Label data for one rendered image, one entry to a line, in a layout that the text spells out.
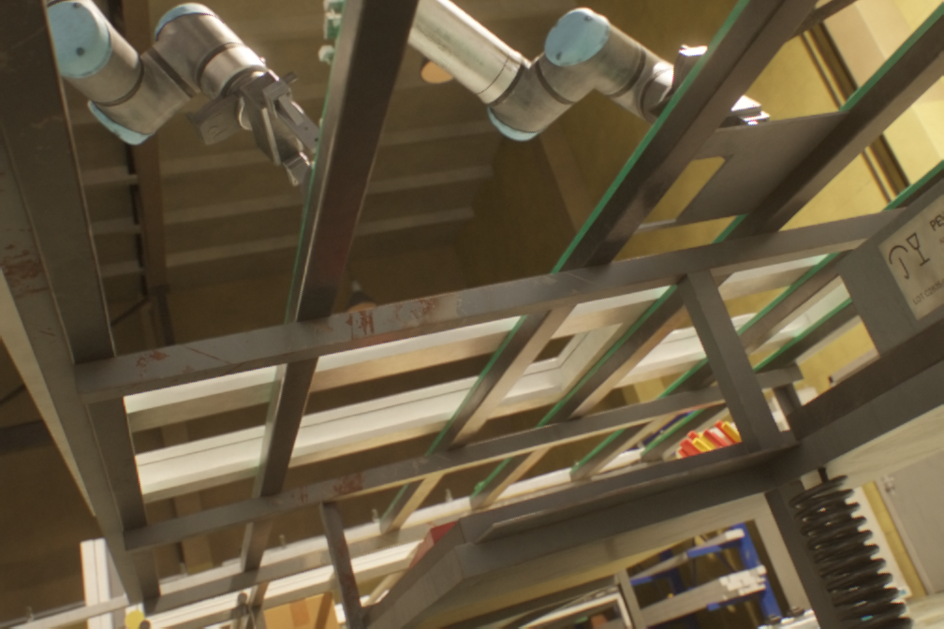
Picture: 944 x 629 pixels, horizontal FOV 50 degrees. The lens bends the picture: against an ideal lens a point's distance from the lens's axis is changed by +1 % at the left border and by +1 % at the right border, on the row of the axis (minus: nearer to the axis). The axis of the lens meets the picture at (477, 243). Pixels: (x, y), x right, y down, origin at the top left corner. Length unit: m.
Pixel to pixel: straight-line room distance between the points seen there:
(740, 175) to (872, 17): 8.00
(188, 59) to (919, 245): 1.00
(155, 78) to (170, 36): 0.06
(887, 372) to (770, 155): 0.29
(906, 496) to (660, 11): 5.92
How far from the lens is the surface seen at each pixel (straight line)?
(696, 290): 1.24
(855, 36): 9.18
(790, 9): 0.85
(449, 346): 1.44
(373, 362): 1.41
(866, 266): 1.01
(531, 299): 1.15
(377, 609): 1.63
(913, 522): 10.41
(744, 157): 1.14
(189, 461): 1.80
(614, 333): 1.65
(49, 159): 0.74
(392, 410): 1.84
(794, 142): 1.16
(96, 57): 1.41
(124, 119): 1.52
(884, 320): 1.00
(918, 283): 0.96
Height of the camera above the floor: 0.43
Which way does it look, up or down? 23 degrees up
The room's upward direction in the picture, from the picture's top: 19 degrees counter-clockwise
